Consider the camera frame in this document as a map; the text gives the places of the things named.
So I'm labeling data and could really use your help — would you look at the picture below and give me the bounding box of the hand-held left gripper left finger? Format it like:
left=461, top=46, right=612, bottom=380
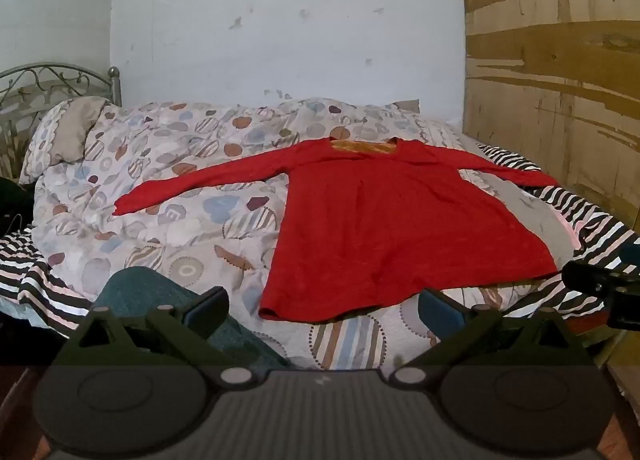
left=74, top=285, right=262, bottom=389

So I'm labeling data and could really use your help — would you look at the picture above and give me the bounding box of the red long-sleeve shirt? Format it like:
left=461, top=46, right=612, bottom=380
left=114, top=137, right=561, bottom=323

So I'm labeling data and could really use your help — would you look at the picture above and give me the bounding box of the patterned pillow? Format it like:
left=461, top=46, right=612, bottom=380
left=20, top=96, right=114, bottom=186

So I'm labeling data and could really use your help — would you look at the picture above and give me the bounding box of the grey cloth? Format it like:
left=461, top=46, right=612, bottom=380
left=480, top=173, right=584, bottom=268

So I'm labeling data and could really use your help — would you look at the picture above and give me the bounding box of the patterned quilt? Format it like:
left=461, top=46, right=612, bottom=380
left=20, top=96, right=566, bottom=372

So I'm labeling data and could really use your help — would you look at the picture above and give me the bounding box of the plywood panel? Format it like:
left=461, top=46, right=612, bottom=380
left=457, top=0, right=640, bottom=237

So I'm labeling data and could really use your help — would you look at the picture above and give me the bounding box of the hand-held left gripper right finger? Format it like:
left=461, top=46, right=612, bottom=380
left=389, top=289, right=590, bottom=387

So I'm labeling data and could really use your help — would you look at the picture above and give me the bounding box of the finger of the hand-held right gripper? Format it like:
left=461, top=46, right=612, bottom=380
left=561, top=259, right=617, bottom=297

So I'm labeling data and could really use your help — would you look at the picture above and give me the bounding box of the black and white striped bedsheet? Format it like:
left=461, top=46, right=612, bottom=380
left=0, top=143, right=640, bottom=341

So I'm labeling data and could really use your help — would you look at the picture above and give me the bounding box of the dark bag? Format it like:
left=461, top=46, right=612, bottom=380
left=0, top=176, right=36, bottom=237

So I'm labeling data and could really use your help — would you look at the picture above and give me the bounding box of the teal cloth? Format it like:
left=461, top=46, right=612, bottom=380
left=95, top=267, right=292, bottom=371

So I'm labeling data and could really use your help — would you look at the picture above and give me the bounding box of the metal bed headboard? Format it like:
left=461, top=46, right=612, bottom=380
left=0, top=63, right=122, bottom=181

